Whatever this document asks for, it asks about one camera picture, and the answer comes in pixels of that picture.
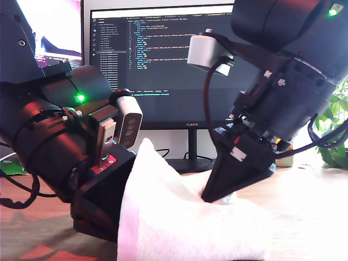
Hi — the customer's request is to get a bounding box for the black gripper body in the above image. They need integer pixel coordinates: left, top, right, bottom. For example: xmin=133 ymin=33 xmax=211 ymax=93
xmin=13 ymin=116 xmax=118 ymax=202
xmin=225 ymin=74 xmax=334 ymax=152

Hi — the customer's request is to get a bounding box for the white pink tea towel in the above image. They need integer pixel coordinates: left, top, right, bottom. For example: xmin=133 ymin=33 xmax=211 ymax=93
xmin=116 ymin=138 xmax=272 ymax=261

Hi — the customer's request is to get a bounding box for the amber glass jar grey base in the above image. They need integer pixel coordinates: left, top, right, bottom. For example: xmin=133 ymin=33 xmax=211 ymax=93
xmin=276 ymin=146 xmax=296 ymax=167

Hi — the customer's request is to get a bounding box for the green snack bag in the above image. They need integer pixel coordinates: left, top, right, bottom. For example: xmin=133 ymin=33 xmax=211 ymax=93
xmin=0 ymin=159 xmax=28 ymax=176

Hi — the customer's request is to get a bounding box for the green leafy houseplant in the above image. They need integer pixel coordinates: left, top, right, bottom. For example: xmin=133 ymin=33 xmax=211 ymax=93
xmin=315 ymin=78 xmax=348 ymax=168

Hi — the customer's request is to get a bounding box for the wide black monitor with stand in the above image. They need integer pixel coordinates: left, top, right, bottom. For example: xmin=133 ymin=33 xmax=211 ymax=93
xmin=88 ymin=2 xmax=263 ymax=173

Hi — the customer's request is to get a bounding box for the black monitor with terminal screen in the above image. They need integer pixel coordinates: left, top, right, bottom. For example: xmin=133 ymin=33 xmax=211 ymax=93
xmin=16 ymin=0 xmax=82 ymax=66

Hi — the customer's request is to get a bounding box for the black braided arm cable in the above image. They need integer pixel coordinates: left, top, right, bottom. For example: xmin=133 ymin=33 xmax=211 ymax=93
xmin=0 ymin=167 xmax=57 ymax=209

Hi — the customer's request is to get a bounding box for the black USB cable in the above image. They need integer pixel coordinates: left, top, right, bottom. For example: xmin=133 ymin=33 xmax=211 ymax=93
xmin=154 ymin=148 xmax=171 ymax=159

